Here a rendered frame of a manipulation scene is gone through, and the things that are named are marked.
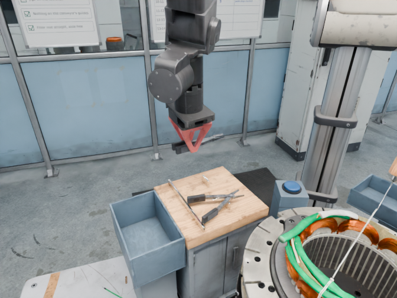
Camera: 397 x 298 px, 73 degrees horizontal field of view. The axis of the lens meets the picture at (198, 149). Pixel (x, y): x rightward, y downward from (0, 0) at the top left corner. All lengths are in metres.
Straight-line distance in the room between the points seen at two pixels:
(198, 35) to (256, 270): 0.38
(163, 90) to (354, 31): 0.48
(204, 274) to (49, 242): 1.65
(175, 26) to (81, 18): 1.95
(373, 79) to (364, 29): 2.32
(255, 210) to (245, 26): 2.21
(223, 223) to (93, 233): 1.64
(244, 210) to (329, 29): 0.46
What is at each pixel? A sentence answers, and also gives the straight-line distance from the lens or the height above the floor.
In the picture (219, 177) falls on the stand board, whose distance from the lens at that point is 0.69.
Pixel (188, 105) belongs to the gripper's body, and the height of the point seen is 1.29.
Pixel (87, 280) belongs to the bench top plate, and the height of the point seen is 0.78.
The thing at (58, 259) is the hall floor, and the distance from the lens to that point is 2.07.
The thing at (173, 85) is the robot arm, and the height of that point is 1.35.
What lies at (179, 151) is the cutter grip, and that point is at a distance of 0.57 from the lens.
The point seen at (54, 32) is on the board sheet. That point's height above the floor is 1.24.
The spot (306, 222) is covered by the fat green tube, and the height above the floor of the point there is 1.15.
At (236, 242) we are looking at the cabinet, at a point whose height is 0.98.
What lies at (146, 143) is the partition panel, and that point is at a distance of 2.75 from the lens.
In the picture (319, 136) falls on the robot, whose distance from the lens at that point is 0.85.
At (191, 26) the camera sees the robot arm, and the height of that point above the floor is 1.43.
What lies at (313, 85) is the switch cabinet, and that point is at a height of 0.78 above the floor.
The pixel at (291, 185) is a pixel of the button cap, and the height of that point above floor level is 1.04.
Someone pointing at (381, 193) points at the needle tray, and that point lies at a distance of 0.85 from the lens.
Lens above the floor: 1.47
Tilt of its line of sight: 30 degrees down
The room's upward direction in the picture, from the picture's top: straight up
